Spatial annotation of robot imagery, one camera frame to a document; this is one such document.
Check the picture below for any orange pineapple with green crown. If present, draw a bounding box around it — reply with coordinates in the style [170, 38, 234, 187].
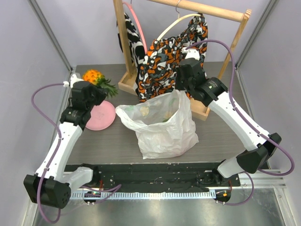
[82, 69, 118, 97]

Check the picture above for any white plastic bag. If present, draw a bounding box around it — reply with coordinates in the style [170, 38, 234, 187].
[115, 90, 199, 159]

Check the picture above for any black white zebra garment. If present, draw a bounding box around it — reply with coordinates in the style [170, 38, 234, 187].
[116, 12, 146, 71]

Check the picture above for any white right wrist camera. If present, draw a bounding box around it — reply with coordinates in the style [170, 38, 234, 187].
[182, 48, 200, 63]

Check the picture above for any pink clothes hanger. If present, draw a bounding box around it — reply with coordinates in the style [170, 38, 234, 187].
[122, 1, 148, 53]

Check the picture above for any wooden clothes rack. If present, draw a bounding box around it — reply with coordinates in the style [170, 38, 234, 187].
[112, 0, 252, 122]

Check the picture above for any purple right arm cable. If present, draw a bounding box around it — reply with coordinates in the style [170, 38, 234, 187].
[187, 39, 295, 205]

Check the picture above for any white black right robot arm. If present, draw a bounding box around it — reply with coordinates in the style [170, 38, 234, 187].
[175, 58, 282, 186]

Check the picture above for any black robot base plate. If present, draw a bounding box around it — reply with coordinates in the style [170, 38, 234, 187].
[64, 161, 241, 195]

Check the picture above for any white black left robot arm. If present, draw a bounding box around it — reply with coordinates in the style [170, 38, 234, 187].
[24, 80, 108, 209]

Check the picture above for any pink round plate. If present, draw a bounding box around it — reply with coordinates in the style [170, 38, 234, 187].
[86, 101, 116, 131]

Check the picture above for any orange grey camouflage garment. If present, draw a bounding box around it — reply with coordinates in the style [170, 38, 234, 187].
[134, 14, 208, 102]

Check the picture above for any aluminium slotted rail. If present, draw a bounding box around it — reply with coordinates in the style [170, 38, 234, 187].
[70, 190, 216, 200]

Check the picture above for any cream clothes hanger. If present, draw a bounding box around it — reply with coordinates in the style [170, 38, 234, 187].
[157, 13, 200, 40]

